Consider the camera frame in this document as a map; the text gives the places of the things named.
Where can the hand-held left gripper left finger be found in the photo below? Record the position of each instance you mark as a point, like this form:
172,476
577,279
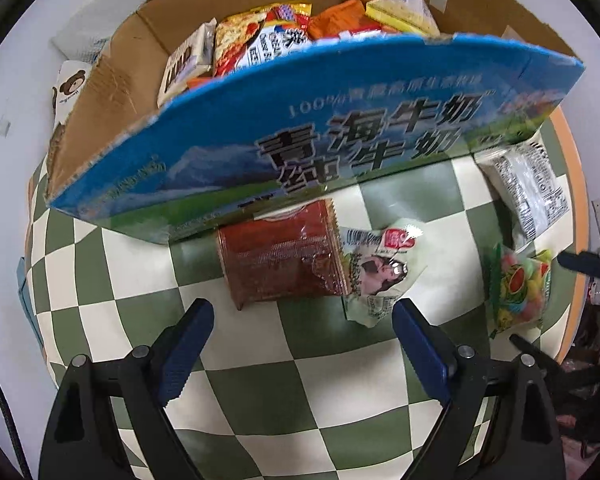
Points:
187,355

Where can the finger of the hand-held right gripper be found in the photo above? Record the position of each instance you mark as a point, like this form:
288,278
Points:
582,262
535,350

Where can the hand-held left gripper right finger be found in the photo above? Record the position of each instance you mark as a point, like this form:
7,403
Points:
420,355

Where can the green colourful candy bag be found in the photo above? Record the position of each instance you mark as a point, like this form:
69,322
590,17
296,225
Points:
517,290

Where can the pale green snack packet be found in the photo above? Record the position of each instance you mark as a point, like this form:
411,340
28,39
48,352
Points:
380,270

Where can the grey white snack packet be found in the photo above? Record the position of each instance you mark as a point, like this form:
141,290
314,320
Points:
525,185

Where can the dark red snack packet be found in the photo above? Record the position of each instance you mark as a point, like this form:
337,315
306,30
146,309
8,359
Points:
280,255

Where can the blue printed cardboard box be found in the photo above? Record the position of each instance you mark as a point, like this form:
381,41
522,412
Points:
380,125

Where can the small orange snack packet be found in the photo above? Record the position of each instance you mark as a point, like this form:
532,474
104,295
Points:
200,83

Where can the white chocolate biscuit packet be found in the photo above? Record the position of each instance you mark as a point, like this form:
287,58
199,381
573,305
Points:
185,62

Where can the yellow snack packet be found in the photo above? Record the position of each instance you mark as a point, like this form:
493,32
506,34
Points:
405,12

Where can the red noodle snack packet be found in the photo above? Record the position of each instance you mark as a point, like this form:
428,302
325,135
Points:
250,35

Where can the large orange snack packet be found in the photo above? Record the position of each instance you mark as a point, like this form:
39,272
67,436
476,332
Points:
340,20

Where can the green white checkered blanket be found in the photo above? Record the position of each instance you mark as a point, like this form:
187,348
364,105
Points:
290,385

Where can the bear print white packet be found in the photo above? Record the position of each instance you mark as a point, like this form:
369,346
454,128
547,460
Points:
70,85

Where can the white wall socket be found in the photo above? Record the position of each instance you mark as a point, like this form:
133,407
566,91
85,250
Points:
2,125

